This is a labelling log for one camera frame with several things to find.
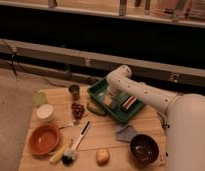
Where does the green plastic tray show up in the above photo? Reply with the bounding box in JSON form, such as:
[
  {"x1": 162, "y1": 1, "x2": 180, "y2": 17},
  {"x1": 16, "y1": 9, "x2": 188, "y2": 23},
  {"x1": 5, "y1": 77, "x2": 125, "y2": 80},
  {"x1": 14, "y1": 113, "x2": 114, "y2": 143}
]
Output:
[{"x1": 87, "y1": 79, "x2": 145, "y2": 123}]

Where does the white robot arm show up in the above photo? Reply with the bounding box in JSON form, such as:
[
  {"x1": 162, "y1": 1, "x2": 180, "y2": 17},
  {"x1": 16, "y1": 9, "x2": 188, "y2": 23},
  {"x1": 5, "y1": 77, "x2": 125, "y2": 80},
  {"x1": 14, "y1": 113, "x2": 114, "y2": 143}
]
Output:
[{"x1": 106, "y1": 65, "x2": 205, "y2": 171}]

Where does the dark brown bowl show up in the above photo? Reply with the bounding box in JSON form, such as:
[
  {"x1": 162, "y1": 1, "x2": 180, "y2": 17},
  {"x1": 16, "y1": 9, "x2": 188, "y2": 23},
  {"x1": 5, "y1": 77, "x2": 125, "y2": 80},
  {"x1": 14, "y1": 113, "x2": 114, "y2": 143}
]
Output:
[{"x1": 130, "y1": 134, "x2": 159, "y2": 167}]

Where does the orange red bowl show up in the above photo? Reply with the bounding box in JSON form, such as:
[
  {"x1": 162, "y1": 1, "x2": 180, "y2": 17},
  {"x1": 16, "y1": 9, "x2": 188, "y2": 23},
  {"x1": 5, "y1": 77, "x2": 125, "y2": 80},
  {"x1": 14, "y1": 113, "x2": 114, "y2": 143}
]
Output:
[{"x1": 28, "y1": 124, "x2": 61, "y2": 156}]

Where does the green cucumber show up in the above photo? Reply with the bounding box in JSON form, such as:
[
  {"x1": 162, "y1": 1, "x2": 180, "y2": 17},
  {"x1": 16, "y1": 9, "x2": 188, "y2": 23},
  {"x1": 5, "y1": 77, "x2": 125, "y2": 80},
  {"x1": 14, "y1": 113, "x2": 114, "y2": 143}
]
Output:
[{"x1": 86, "y1": 103, "x2": 106, "y2": 116}]

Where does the brown grape bunch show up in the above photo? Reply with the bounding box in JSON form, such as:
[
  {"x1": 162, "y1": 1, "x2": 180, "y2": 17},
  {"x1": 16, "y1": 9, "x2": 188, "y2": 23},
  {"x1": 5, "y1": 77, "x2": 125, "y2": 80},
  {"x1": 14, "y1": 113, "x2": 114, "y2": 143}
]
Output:
[{"x1": 71, "y1": 103, "x2": 85, "y2": 120}]

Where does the small metal cup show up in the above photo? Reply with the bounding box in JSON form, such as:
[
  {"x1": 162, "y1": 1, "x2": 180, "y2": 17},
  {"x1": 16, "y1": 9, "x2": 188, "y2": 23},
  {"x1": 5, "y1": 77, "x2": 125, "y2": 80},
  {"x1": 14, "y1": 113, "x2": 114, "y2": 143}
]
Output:
[{"x1": 68, "y1": 84, "x2": 80, "y2": 100}]

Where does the grey folded cloth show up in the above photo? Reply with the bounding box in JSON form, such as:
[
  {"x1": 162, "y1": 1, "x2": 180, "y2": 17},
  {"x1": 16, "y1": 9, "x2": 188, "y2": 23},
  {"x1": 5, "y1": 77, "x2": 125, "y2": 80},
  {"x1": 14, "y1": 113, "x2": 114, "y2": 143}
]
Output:
[{"x1": 116, "y1": 124, "x2": 138, "y2": 143}]

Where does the yellow potato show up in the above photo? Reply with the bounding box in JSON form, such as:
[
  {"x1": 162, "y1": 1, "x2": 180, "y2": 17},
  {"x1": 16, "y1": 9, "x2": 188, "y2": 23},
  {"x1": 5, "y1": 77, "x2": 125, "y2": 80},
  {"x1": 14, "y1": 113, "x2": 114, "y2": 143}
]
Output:
[{"x1": 96, "y1": 148, "x2": 110, "y2": 165}]

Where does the white round container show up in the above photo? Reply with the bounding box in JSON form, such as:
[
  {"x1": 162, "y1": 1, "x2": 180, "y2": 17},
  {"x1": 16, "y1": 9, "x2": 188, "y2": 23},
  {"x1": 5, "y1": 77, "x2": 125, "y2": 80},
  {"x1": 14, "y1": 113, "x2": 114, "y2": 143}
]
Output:
[{"x1": 36, "y1": 104, "x2": 54, "y2": 123}]

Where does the light green cup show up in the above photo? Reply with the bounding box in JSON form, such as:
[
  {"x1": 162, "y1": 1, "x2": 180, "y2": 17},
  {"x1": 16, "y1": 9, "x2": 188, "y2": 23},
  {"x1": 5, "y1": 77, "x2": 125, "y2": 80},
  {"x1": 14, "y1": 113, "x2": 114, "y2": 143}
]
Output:
[{"x1": 33, "y1": 91, "x2": 47, "y2": 106}]

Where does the yellow banana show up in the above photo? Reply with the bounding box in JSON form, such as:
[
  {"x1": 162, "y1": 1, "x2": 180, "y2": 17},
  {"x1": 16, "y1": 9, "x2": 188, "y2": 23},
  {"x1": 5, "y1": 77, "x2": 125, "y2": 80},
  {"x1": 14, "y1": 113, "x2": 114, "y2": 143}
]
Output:
[{"x1": 49, "y1": 139, "x2": 73, "y2": 164}]

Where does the white handled dish brush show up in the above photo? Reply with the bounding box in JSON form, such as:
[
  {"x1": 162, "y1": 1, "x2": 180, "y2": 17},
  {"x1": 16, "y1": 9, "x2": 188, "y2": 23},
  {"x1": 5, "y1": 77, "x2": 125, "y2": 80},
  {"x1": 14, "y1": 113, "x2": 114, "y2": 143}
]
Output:
[{"x1": 61, "y1": 121, "x2": 91, "y2": 165}]

